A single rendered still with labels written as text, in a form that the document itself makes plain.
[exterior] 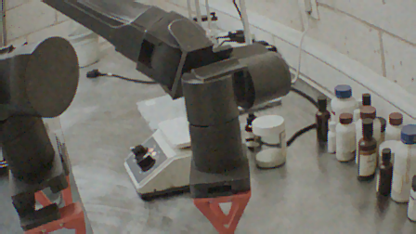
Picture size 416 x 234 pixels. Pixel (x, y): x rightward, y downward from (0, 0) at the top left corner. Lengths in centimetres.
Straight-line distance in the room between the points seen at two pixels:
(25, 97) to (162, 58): 39
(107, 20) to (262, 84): 21
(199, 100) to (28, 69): 36
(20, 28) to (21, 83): 306
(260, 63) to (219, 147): 11
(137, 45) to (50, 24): 269
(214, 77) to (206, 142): 7
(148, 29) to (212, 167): 17
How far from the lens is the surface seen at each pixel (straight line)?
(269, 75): 74
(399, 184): 96
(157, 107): 152
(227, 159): 73
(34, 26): 344
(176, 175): 111
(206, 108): 71
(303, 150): 122
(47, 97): 40
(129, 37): 77
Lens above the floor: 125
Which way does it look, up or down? 20 degrees down
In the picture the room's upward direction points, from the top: 8 degrees counter-clockwise
